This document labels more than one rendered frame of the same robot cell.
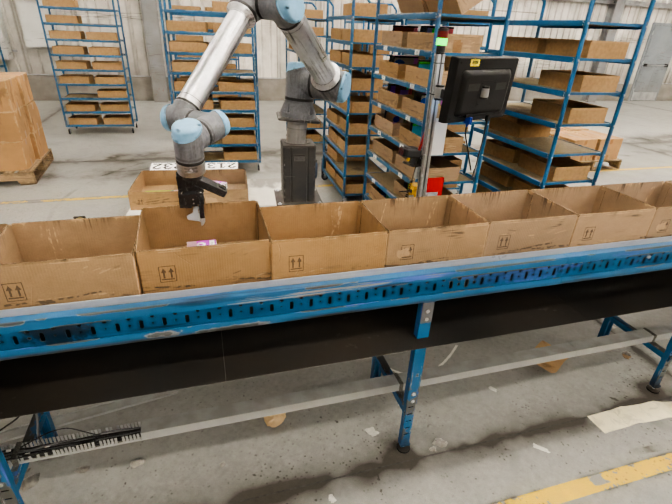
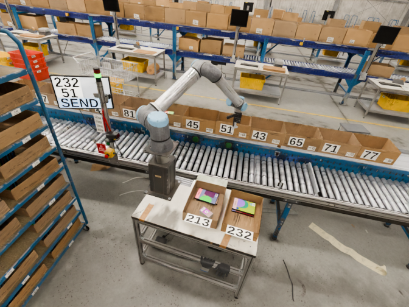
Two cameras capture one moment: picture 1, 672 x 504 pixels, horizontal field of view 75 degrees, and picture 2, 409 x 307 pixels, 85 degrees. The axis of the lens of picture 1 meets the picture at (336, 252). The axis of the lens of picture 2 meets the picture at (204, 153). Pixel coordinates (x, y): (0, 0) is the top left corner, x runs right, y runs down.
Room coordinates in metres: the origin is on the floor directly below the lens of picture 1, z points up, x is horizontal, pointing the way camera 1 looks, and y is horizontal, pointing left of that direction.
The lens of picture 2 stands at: (3.55, 1.17, 2.26)
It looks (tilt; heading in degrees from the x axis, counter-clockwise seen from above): 36 degrees down; 206
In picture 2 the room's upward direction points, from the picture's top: 6 degrees clockwise
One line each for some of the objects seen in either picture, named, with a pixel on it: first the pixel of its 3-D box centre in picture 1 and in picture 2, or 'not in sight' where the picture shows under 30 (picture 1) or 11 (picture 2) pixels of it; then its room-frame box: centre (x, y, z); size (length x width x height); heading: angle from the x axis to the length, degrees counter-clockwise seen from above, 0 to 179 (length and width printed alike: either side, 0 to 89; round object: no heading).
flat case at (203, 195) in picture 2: not in sight; (207, 196); (2.29, 0.64, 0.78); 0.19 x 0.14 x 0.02; 99
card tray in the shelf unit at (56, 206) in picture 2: (422, 193); (39, 206); (3.05, -0.62, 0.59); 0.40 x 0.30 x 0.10; 15
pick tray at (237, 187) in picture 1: (222, 187); (205, 202); (2.38, 0.67, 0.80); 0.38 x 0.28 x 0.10; 14
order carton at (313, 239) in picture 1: (320, 240); (201, 119); (1.40, 0.06, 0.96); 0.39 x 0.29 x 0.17; 108
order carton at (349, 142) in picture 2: not in sight; (335, 142); (0.93, 1.55, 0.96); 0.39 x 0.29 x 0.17; 107
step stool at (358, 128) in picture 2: not in sight; (352, 140); (-0.87, 2.04, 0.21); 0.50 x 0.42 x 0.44; 26
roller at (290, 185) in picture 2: not in sight; (288, 175); (1.51, 1.21, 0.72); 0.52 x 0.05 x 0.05; 18
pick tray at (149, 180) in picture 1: (163, 188); (243, 213); (2.31, 0.99, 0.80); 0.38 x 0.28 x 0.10; 12
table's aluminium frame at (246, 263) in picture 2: not in sight; (198, 233); (2.40, 0.65, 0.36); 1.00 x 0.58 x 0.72; 102
